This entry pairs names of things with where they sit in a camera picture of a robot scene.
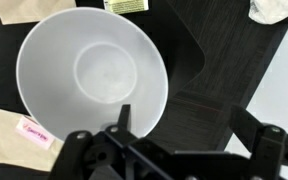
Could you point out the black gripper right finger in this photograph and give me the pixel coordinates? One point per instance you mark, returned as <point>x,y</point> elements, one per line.
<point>267,150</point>

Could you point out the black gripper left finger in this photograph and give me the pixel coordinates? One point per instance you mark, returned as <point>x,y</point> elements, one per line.
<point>117,146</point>

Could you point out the white plastic bowl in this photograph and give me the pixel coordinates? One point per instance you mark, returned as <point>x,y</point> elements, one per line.
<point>94,73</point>

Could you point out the pink sweetener packet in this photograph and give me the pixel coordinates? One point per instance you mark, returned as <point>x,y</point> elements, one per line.
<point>34,132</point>

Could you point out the tan paper packet pink label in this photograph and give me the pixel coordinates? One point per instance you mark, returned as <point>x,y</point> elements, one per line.
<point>10,150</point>

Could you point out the cream crumpled cloth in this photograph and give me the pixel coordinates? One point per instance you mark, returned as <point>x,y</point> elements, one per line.
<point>274,10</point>

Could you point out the yellow-green printed packet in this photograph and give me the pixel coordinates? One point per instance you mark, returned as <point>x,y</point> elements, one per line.
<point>125,6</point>

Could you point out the large brown paper napkin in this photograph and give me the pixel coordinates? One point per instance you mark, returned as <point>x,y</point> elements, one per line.
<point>27,10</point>

